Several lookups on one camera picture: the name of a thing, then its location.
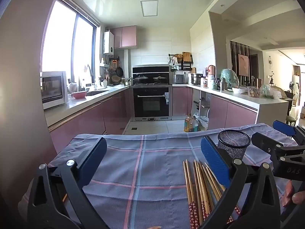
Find pink wall painting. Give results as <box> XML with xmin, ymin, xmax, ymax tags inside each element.
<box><xmin>238</xmin><ymin>54</ymin><xmax>249</xmax><ymax>77</ymax></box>

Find square ceiling light panel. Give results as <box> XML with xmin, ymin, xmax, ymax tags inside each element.
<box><xmin>140</xmin><ymin>0</ymin><xmax>159</xmax><ymax>17</ymax></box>

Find clear glass container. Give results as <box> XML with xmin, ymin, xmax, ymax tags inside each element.
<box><xmin>247</xmin><ymin>86</ymin><xmax>261</xmax><ymax>98</ymax></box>

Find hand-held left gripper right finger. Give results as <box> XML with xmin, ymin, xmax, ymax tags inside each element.
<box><xmin>199</xmin><ymin>135</ymin><xmax>282</xmax><ymax>229</ymax></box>

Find light green plastic bag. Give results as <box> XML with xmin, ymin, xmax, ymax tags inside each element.
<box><xmin>220</xmin><ymin>68</ymin><xmax>240</xmax><ymax>88</ymax></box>

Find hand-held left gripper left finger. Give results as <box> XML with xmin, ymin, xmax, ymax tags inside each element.
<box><xmin>27</xmin><ymin>137</ymin><xmax>108</xmax><ymax>229</ymax></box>

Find black wall rack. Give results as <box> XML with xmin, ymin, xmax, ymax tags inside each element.
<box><xmin>169</xmin><ymin>52</ymin><xmax>193</xmax><ymax>71</ymax></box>

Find stainless steel pot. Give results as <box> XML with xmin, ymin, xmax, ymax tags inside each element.
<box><xmin>191</xmin><ymin>73</ymin><xmax>203</xmax><ymax>85</ymax></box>

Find pink wall cabinet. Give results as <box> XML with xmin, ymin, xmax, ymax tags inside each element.
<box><xmin>111</xmin><ymin>25</ymin><xmax>137</xmax><ymax>49</ymax></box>

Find blue checked tablecloth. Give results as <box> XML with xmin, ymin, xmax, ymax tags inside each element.
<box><xmin>18</xmin><ymin>123</ymin><xmax>305</xmax><ymax>229</ymax></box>

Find white plastic bag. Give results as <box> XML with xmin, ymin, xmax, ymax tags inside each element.
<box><xmin>197</xmin><ymin>116</ymin><xmax>209</xmax><ymax>131</ymax></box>

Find black built-in oven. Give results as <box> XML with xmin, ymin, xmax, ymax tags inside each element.
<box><xmin>132</xmin><ymin>86</ymin><xmax>172</xmax><ymax>121</ymax></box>

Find pink base cabinets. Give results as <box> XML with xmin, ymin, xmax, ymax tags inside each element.
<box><xmin>172</xmin><ymin>87</ymin><xmax>259</xmax><ymax>130</ymax></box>
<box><xmin>49</xmin><ymin>86</ymin><xmax>131</xmax><ymax>153</ymax></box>

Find kitchen window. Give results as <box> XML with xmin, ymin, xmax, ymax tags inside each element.
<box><xmin>40</xmin><ymin>0</ymin><xmax>99</xmax><ymax>96</ymax></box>

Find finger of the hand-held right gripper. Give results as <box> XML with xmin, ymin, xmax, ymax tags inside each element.
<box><xmin>251</xmin><ymin>132</ymin><xmax>305</xmax><ymax>163</ymax></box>
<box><xmin>272</xmin><ymin>120</ymin><xmax>305</xmax><ymax>146</ymax></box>

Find bundle of wooden chopsticks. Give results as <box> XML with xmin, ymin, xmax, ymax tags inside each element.
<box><xmin>182</xmin><ymin>159</ymin><xmax>241</xmax><ymax>229</ymax></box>

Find white water heater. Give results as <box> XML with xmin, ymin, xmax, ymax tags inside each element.
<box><xmin>103</xmin><ymin>31</ymin><xmax>115</xmax><ymax>54</ymax></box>

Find clear plastic bags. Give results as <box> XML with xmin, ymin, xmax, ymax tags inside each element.
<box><xmin>261</xmin><ymin>85</ymin><xmax>284</xmax><ymax>99</ymax></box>

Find yellow cooking oil bottle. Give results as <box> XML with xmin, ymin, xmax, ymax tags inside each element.
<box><xmin>183</xmin><ymin>115</ymin><xmax>192</xmax><ymax>133</ymax></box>

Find person's right hand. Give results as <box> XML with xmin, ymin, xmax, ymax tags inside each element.
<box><xmin>281</xmin><ymin>179</ymin><xmax>305</xmax><ymax>208</ymax></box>

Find white kitchen counter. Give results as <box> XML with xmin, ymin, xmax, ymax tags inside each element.
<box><xmin>44</xmin><ymin>83</ymin><xmax>290</xmax><ymax>129</ymax></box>

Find white microwave oven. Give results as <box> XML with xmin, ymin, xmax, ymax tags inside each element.
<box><xmin>39</xmin><ymin>71</ymin><xmax>69</xmax><ymax>110</ymax></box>

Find kitchen faucet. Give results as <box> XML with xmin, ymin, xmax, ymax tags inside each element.
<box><xmin>83</xmin><ymin>64</ymin><xmax>95</xmax><ymax>90</ymax></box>

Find black range hood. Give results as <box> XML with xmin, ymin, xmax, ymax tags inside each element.
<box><xmin>132</xmin><ymin>64</ymin><xmax>172</xmax><ymax>85</ymax></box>

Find black mesh utensil holder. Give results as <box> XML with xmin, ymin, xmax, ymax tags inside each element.
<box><xmin>217</xmin><ymin>129</ymin><xmax>251</xmax><ymax>166</ymax></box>

